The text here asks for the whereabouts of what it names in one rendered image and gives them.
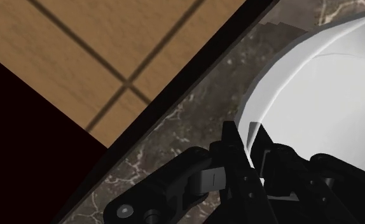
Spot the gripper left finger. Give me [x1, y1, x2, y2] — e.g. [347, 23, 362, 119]
[102, 120, 278, 224]

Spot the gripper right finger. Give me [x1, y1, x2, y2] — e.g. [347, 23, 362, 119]
[249, 122, 365, 224]

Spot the white bowl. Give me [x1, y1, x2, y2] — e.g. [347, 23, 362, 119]
[234, 7, 365, 188]

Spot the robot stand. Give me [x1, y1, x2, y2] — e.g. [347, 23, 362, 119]
[0, 50, 109, 224]

